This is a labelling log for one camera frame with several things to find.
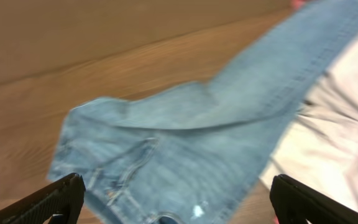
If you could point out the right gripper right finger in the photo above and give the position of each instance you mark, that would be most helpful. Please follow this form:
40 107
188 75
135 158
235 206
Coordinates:
296 203

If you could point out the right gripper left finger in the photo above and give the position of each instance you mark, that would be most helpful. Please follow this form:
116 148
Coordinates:
58 203

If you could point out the blue denim jeans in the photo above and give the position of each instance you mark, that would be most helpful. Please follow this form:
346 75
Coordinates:
190 154

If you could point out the beige shirt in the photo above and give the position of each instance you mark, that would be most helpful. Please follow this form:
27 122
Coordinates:
320 147

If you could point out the red cloth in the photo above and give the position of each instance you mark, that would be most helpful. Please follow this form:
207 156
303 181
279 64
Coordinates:
296 4

